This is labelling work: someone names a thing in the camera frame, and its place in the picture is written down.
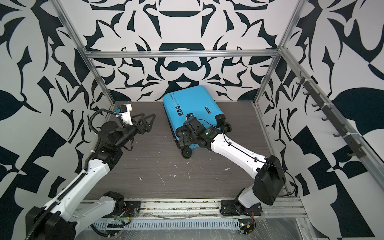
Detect blue hard-shell suitcase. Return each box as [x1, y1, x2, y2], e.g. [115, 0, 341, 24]
[163, 86, 232, 159]

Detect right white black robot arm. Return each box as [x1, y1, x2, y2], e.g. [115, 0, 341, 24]
[178, 117, 287, 216]

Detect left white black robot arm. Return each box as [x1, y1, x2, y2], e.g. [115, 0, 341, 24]
[26, 104, 156, 240]

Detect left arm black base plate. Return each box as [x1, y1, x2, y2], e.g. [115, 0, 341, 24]
[104, 201, 142, 218]

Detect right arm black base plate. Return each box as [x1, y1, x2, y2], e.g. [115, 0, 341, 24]
[220, 200, 263, 217]

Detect aluminium frame rails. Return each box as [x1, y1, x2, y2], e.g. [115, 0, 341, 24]
[51, 1, 384, 188]

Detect white slotted cable duct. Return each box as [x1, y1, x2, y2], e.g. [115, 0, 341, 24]
[94, 219, 241, 231]

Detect black wall hook rack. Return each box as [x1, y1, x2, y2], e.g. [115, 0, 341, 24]
[298, 71, 367, 159]

